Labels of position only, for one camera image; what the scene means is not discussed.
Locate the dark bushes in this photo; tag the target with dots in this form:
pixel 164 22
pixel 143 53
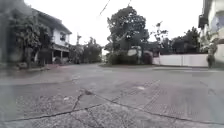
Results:
pixel 87 51

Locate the white boundary wall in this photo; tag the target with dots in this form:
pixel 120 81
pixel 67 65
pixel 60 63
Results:
pixel 183 60

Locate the pale building with balcony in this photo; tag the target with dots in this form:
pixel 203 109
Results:
pixel 213 28

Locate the tree beside house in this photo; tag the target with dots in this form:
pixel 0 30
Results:
pixel 28 36

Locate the white two-storey house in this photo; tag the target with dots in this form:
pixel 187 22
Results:
pixel 58 38

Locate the grey concrete road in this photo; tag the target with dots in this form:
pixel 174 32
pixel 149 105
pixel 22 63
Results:
pixel 110 86

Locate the row of trees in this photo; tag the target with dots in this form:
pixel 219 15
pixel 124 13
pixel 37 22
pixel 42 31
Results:
pixel 181 41

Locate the large dark tree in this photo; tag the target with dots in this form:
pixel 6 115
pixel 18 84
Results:
pixel 127 28

